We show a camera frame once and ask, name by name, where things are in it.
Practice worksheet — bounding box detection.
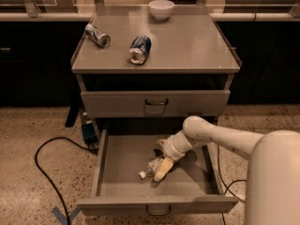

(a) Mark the blue tape cross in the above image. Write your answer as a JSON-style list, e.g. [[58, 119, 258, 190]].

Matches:
[[52, 207, 81, 225]]

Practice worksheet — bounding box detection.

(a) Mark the silver soda can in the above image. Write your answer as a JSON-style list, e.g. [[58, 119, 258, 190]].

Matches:
[[84, 23, 111, 48]]

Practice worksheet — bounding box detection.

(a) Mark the grey drawer cabinet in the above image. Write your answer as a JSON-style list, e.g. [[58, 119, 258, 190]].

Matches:
[[72, 6, 240, 135]]

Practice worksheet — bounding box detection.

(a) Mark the black floor cable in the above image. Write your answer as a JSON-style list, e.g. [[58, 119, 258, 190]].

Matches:
[[33, 136, 99, 225], [216, 145, 248, 225]]

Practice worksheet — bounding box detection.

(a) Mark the grey open middle drawer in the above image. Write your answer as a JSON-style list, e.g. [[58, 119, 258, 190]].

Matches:
[[77, 131, 238, 216]]

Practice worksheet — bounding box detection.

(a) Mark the blue soda can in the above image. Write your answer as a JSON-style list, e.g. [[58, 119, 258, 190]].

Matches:
[[127, 35, 152, 65]]

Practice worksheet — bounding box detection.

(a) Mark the grey top drawer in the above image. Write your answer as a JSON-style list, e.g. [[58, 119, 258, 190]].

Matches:
[[82, 90, 231, 118]]

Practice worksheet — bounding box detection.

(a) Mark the black right floor cable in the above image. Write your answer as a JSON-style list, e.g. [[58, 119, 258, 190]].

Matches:
[[216, 145, 248, 225]]

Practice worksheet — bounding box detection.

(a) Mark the white bowl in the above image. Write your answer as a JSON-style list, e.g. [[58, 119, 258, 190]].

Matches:
[[149, 0, 174, 21]]

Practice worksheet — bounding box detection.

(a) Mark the white back counter ledge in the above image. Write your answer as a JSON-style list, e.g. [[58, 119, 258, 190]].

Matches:
[[0, 13, 300, 22]]

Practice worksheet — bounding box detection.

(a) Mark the clear plastic water bottle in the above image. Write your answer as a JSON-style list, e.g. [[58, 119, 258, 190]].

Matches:
[[139, 157, 164, 180]]

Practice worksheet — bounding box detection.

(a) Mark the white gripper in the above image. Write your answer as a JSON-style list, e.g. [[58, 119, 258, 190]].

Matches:
[[154, 131, 193, 182]]

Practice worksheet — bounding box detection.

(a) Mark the blue power box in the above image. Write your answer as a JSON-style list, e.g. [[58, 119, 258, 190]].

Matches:
[[82, 123, 98, 144]]

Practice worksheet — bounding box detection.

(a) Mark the black left floor cable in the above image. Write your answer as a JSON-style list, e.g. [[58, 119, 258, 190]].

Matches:
[[33, 136, 99, 225]]

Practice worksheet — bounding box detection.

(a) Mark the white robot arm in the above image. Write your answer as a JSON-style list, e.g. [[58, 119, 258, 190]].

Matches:
[[154, 116, 300, 225]]

